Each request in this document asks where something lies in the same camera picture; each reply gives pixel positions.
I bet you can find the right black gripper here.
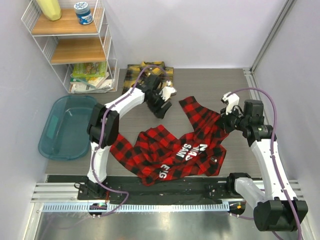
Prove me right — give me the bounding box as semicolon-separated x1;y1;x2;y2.
216;105;249;134

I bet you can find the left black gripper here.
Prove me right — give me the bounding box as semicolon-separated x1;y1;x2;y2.
146;90;172;120

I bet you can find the red black plaid shirt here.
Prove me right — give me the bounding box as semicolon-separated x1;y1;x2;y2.
110;96;228;186

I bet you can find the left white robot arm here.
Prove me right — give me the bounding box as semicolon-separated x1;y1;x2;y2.
84;75;177;200

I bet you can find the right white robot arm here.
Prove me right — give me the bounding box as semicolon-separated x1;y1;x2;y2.
217;94;308;232

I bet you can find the stack of books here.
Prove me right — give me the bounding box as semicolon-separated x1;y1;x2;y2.
69;61;114;94

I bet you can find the folded yellow plaid shirt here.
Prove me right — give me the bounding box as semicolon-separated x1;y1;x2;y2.
122;61;174;94

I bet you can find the teal plastic bin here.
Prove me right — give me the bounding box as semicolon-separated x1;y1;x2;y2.
38;95;97;161

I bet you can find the blue white jar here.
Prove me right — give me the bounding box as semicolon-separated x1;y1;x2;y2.
73;1;93;25

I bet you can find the yellow bottle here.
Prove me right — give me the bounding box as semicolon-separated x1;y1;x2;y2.
36;0;62;21

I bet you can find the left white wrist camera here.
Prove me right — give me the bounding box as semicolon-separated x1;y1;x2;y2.
160;80;177;102

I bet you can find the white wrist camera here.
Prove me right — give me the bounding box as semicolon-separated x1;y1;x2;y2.
160;80;177;102
221;92;240;115

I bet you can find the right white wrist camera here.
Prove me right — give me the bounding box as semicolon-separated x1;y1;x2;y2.
221;92;240;115

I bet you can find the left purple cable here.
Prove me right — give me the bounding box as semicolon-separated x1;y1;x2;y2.
90;64;172;217

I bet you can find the purple cable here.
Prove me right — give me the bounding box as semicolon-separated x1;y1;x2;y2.
90;64;172;217
228;87;303;240

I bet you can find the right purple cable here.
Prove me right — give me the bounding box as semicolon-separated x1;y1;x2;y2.
228;87;303;240

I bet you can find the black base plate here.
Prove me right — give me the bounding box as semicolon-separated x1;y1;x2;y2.
74;176;244;205

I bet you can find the white slotted cable duct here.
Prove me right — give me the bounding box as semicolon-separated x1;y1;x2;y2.
42;201;230;213

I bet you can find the white wire wooden shelf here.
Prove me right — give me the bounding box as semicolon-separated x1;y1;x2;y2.
21;0;119;94

